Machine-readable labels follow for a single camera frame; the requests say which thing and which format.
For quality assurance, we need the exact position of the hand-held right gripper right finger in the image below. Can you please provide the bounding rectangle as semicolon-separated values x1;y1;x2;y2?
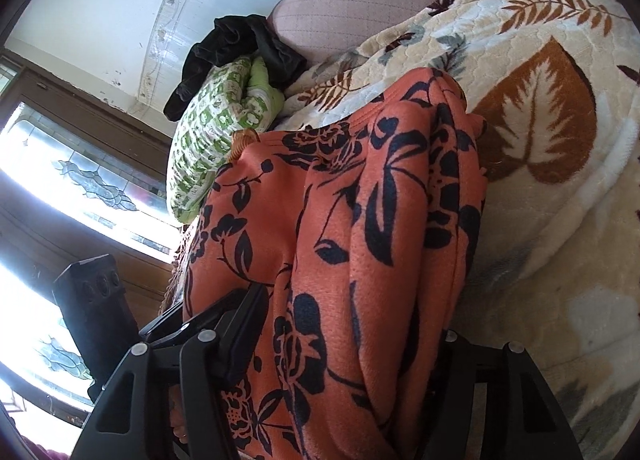
432;330;583;460

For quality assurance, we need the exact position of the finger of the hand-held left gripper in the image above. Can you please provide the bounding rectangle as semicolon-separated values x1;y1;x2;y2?
137;303;186;341

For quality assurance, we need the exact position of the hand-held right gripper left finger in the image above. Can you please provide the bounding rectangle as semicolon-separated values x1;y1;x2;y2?
72;283;273;460

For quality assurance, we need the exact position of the orange black floral garment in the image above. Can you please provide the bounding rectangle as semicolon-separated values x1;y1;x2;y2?
180;66;488;460

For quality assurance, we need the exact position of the brown quilted bed cover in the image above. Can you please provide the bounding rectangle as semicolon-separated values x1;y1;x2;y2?
157;220;201;317

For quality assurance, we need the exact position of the stained glass window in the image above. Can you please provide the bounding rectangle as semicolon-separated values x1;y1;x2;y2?
0;264;96;413
0;100;177;257

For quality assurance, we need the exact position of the green checked pillow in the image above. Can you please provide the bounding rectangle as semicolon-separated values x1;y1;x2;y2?
167;55;286;223

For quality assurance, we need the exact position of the cream leaf print blanket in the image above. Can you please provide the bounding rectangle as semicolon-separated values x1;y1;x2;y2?
275;0;640;460

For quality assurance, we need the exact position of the black cloth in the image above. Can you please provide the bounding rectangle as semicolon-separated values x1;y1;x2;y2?
164;14;307;122

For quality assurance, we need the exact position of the brown wooden window frame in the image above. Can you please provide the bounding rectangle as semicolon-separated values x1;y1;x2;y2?
0;53;176;311

